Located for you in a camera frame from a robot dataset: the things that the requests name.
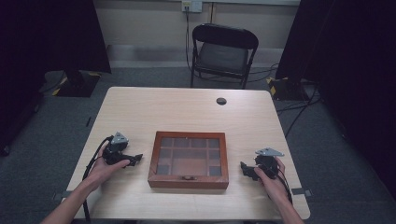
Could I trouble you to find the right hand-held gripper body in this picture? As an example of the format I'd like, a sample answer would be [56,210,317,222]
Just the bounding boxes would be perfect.
[253,147,285,180]

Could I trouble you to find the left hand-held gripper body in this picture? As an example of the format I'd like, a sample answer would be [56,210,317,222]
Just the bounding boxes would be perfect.
[102,132,130,166]

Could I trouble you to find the person's left hand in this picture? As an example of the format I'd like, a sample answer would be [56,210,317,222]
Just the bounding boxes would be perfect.
[88,146,132,189]

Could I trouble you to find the person's right hand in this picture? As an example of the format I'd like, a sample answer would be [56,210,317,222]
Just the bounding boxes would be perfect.
[253,156,291,204]

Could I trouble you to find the grey tape strip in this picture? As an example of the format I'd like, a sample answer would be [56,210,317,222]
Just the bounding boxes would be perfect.
[290,187,314,198]
[51,189,75,202]

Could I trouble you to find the wooden box with glass lid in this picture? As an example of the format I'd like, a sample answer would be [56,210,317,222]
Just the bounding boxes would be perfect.
[147,131,230,190]

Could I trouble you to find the black stand base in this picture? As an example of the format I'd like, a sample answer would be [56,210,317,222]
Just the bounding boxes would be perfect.
[266,76,310,102]
[51,69,103,98]

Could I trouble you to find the black folding chair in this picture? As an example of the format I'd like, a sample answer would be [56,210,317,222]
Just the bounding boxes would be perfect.
[190,22,261,91]

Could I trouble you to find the black curtain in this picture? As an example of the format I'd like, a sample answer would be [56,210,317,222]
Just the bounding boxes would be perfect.
[275,0,396,202]

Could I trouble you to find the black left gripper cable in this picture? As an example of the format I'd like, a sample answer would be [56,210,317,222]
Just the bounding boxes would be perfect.
[81,134,115,223]

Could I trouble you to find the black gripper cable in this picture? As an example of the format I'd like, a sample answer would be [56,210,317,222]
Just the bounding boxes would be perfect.
[261,163,294,205]
[81,134,115,223]

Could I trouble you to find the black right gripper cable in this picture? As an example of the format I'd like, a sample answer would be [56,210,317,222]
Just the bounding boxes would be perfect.
[261,163,294,205]

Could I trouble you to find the black floor cables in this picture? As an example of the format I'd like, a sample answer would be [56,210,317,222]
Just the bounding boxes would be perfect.
[248,63,323,138]

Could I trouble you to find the black cable from wall outlet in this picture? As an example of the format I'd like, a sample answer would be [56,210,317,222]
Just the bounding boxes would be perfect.
[184,5,192,72]

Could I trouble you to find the white wall outlet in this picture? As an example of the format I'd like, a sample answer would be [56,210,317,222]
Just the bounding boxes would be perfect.
[181,0,204,14]

